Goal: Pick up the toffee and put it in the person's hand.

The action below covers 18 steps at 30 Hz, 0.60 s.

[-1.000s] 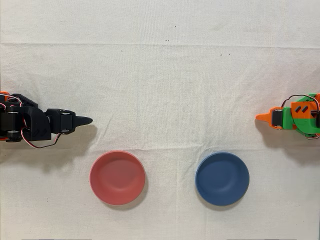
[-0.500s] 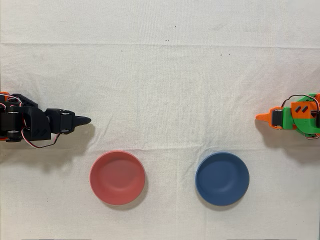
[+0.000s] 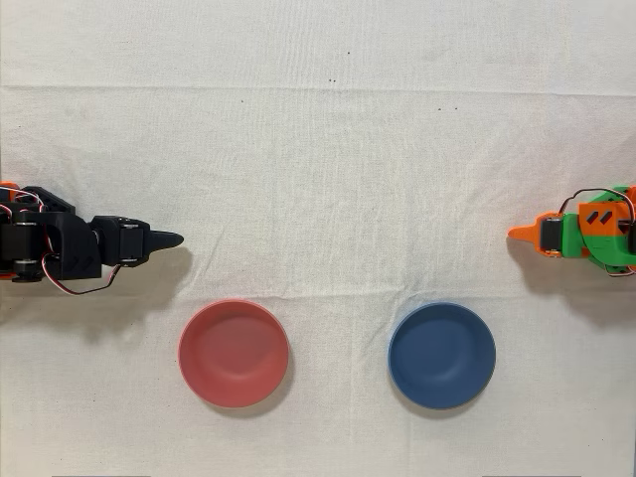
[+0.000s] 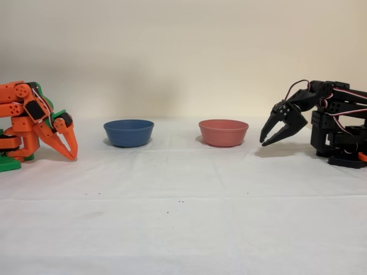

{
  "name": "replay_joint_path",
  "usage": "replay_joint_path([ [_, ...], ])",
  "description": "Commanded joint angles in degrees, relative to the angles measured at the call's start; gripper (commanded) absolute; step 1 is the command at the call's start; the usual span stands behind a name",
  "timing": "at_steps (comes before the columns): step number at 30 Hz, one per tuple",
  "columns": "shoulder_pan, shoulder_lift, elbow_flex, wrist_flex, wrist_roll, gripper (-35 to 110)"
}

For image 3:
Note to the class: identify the pink bowl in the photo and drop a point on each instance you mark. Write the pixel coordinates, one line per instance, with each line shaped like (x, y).
(233, 353)

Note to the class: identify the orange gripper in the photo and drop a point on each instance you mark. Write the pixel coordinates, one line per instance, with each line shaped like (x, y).
(550, 237)

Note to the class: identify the blue bowl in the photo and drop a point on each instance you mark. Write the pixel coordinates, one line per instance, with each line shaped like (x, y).
(442, 355)

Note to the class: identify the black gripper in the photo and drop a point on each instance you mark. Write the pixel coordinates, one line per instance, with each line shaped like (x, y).
(133, 241)

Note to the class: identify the white tablecloth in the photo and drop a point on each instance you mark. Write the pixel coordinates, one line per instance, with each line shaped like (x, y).
(318, 149)

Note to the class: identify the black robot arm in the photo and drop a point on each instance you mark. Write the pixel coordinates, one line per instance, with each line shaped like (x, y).
(64, 243)

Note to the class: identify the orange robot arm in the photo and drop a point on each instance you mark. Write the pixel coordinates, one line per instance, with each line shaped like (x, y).
(606, 233)

